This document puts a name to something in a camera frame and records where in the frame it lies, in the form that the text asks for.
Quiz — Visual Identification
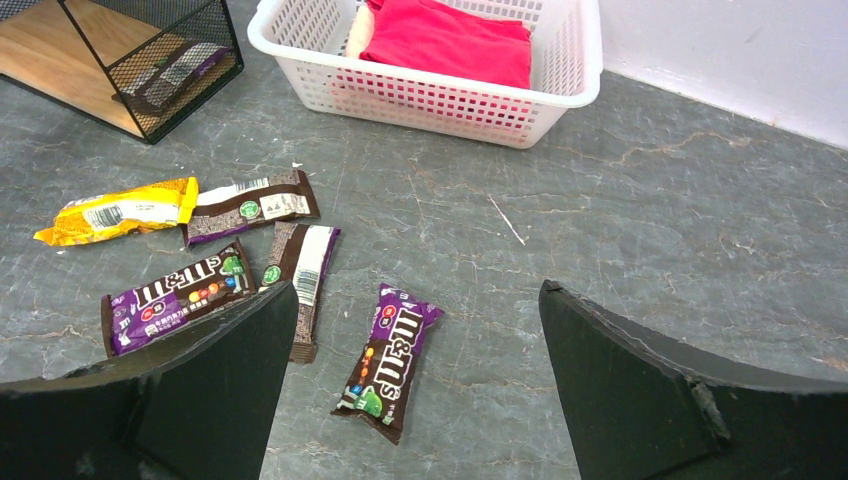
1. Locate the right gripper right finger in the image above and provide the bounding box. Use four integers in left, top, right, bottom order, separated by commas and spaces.
538, 280, 847, 479

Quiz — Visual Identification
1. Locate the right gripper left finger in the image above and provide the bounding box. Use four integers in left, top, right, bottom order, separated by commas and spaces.
1, 283, 298, 479

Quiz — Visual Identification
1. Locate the purple candy bag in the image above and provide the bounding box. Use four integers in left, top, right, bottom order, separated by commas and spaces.
101, 239, 257, 357

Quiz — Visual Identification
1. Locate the purple brown M&M bag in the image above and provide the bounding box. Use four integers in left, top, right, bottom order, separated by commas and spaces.
331, 283, 444, 445

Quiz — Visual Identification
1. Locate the yellow candy bag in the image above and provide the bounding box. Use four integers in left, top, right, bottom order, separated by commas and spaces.
33, 176, 199, 246

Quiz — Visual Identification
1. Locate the brown candy bag middle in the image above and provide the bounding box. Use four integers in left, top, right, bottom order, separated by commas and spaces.
261, 222, 341, 364

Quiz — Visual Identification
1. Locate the brown candy bag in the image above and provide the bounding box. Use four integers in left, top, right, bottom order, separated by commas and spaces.
261, 222, 341, 364
181, 169, 321, 247

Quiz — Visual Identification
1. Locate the brown candy bag top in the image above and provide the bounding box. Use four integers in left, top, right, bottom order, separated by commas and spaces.
181, 169, 321, 247

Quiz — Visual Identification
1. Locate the brown candy bag lower shelf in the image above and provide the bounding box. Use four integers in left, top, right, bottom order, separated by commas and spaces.
112, 41, 232, 116

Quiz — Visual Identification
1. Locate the white plastic basket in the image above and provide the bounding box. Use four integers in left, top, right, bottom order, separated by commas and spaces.
247, 0, 604, 149

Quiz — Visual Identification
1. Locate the pink folded cloth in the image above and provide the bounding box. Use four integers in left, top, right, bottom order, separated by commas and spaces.
345, 0, 532, 89

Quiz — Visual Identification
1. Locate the black wire wooden shelf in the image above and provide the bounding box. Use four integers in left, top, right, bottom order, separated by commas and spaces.
1, 1, 244, 144

